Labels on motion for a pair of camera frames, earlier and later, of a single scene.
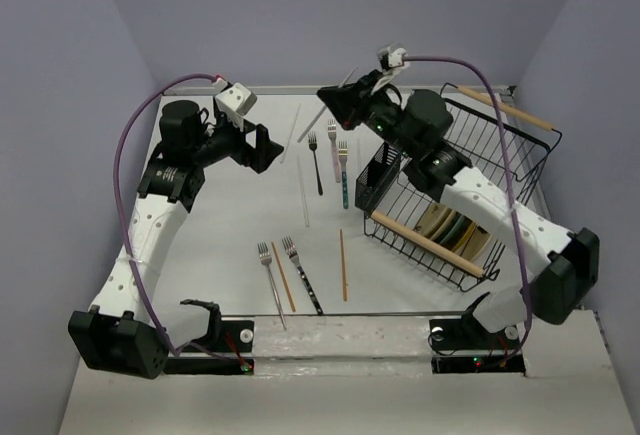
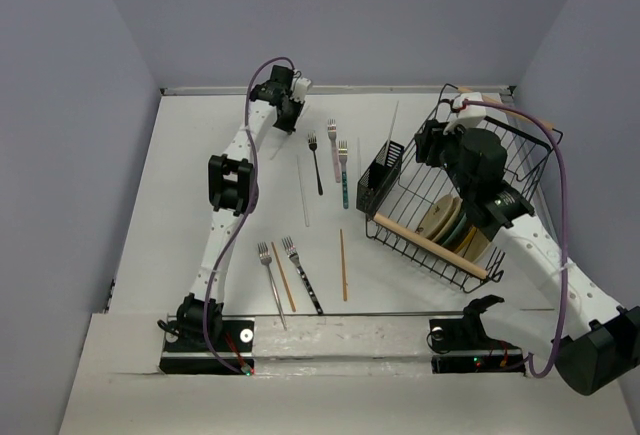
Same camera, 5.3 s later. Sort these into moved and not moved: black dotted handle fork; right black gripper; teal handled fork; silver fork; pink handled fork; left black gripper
Moved: left black gripper; right black gripper
Not moved: black dotted handle fork; silver fork; teal handled fork; pink handled fork
